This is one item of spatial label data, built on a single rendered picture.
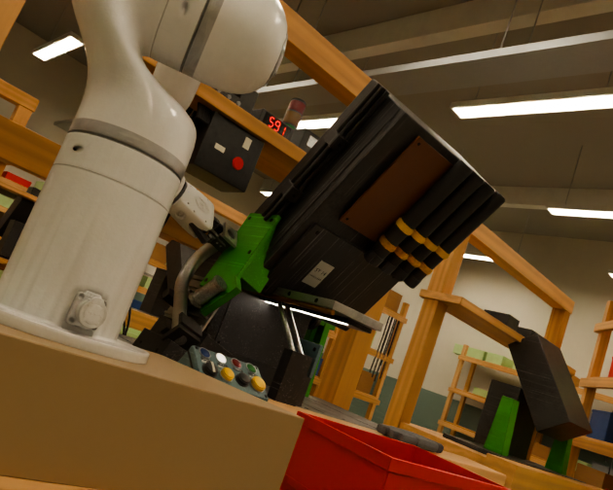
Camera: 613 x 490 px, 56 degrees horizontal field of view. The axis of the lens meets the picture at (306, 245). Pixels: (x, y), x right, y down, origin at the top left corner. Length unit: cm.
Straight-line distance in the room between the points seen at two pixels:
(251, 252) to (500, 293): 1030
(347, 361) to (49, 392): 161
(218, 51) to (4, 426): 40
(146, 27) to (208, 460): 42
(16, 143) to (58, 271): 100
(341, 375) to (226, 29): 154
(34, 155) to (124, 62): 96
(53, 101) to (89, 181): 1116
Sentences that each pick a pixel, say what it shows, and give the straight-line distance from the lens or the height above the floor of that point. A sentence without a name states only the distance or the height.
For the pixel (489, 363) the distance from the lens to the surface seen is 1045.
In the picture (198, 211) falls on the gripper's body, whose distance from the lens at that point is 125.
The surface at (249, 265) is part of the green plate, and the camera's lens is 126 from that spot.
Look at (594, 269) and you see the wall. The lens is 1094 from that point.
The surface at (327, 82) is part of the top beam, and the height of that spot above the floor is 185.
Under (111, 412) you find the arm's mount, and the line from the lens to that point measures 50.
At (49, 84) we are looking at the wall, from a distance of 1174.
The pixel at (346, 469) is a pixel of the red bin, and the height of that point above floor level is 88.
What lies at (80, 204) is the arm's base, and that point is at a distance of 56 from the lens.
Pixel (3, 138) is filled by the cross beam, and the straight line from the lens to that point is 153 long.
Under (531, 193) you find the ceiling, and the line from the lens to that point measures 944.
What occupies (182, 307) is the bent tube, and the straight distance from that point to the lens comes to 125.
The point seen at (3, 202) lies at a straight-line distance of 1077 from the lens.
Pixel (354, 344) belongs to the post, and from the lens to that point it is 203.
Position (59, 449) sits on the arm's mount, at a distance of 50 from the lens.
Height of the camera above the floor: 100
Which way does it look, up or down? 10 degrees up
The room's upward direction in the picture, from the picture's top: 21 degrees clockwise
